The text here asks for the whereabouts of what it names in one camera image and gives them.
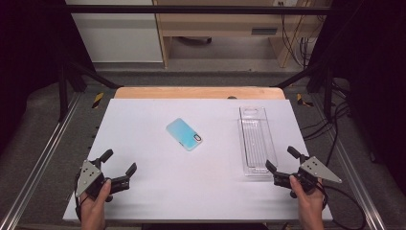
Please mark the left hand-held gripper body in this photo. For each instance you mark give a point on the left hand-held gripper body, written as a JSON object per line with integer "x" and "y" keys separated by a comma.
{"x": 86, "y": 175}

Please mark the wooden table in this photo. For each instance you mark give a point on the wooden table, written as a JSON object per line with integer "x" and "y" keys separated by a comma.
{"x": 191, "y": 92}

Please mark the white board sheet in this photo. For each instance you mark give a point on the white board sheet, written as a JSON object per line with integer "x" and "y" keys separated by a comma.
{"x": 198, "y": 185}

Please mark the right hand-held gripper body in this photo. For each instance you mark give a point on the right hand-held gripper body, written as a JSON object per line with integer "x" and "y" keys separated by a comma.
{"x": 314, "y": 169}

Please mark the white cabinet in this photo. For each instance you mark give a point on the white cabinet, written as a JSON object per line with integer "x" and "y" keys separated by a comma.
{"x": 118, "y": 38}

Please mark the black metal frame bar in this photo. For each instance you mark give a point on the black metal frame bar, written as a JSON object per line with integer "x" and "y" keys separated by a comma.
{"x": 191, "y": 9}

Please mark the wooden desk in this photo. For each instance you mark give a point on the wooden desk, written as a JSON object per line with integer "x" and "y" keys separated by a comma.
{"x": 223, "y": 24}

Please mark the grey label plate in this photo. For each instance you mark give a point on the grey label plate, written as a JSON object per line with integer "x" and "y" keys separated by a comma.
{"x": 264, "y": 31}

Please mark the black curtain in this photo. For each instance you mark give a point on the black curtain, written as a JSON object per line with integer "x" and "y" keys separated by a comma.
{"x": 376, "y": 80}
{"x": 28, "y": 64}

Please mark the clear plastic tray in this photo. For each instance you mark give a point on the clear plastic tray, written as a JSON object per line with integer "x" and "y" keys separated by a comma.
{"x": 255, "y": 140}

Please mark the person's right hand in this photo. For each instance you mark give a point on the person's right hand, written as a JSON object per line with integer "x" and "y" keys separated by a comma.
{"x": 311, "y": 204}

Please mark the person's left hand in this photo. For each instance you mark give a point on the person's left hand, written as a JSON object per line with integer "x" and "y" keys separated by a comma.
{"x": 94, "y": 207}

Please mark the aluminium rail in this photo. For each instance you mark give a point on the aluminium rail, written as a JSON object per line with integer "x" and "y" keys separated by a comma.
{"x": 38, "y": 166}
{"x": 360, "y": 188}

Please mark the black metal frame stand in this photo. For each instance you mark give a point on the black metal frame stand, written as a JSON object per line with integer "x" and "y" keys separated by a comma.
{"x": 328, "y": 92}
{"x": 63, "y": 92}

